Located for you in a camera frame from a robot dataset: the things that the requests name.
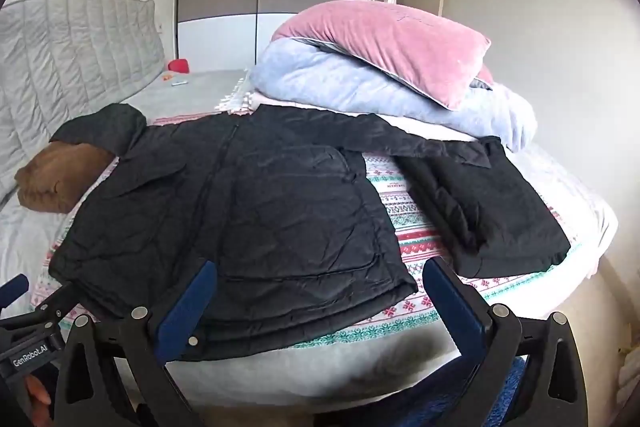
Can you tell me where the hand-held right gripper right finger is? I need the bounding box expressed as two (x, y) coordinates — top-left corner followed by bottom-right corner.
(421, 256), (592, 427)

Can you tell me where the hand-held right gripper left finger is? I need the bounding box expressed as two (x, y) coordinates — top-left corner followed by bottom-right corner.
(52, 258), (219, 427)

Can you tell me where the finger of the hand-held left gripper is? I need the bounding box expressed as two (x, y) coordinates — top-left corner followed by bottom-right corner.
(0, 282), (83, 333)
(0, 274), (31, 309)

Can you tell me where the black jacket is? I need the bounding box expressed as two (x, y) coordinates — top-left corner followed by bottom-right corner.
(48, 103), (494, 362)

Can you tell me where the person's left hand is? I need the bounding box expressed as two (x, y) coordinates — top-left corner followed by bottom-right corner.
(24, 376), (53, 422)

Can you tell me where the person's blue clothing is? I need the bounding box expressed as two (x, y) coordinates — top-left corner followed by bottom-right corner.
(385, 353), (529, 427)

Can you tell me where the black folded garment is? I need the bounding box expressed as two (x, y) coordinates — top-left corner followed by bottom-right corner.
(394, 138), (572, 279)

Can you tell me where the patterned knit-print blanket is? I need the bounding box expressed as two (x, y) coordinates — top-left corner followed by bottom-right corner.
(30, 107), (617, 354)

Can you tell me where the brown fleece-lined garment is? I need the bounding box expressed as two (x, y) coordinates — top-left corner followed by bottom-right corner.
(14, 141), (114, 214)

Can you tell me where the white cloth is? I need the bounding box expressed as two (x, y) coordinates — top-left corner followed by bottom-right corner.
(617, 346), (640, 404)

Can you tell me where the grey bed cover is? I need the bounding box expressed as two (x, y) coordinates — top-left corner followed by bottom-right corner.
(119, 69), (247, 118)

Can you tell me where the grey fringed throw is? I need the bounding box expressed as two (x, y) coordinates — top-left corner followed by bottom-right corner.
(215, 74), (259, 114)

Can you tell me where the grey quilted bedspread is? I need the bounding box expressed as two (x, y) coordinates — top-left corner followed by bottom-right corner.
(0, 0), (167, 204)

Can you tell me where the pink velvet pillow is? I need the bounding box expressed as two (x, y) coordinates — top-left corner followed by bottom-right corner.
(271, 0), (495, 112)

